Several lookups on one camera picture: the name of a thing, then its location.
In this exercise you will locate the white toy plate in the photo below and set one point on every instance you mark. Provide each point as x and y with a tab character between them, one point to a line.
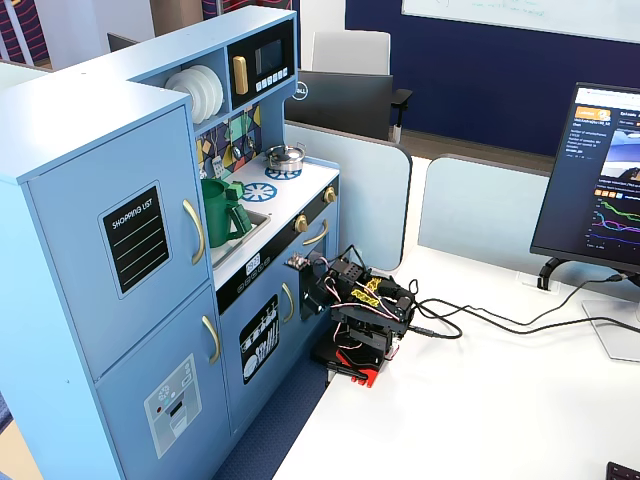
172	85
186	86
200	82
212	85

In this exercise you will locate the small wrist camera board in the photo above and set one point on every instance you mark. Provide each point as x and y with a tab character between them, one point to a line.
296	261

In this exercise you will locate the white office chair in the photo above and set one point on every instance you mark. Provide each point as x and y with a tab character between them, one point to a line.
350	52

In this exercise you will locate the small steel pot with lid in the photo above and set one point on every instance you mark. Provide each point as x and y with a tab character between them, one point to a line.
285	158

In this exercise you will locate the dark screen behind kitchen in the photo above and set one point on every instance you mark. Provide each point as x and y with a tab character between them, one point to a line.
120	42

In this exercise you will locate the black keyboard corner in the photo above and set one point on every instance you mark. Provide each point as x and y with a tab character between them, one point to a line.
625	472

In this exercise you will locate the red and black table clamp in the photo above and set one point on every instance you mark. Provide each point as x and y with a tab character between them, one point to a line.
357	367

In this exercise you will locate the white wall whiteboard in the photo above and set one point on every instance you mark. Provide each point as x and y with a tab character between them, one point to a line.
525	15

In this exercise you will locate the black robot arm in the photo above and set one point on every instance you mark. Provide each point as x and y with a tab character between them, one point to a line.
372	320

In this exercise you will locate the black monitor with lit screen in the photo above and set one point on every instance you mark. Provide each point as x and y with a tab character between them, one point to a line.
585	175

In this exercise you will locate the blue wooden toy kitchen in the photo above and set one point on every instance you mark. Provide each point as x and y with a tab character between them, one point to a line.
75	165

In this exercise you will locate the light blue desk partition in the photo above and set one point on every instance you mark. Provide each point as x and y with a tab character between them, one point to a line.
370	200
480	205

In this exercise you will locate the black Dell monitor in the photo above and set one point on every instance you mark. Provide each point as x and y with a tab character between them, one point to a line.
345	102

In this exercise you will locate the silver monitor stand base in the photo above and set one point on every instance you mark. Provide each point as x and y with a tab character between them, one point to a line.
612	330

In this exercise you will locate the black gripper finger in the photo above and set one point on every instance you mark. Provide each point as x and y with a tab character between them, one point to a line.
324	306
309	305

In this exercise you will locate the gold stove knob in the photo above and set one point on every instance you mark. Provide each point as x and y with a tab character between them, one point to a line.
329	195
300	223

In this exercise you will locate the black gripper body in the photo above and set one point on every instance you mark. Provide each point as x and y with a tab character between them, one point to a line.
311	287

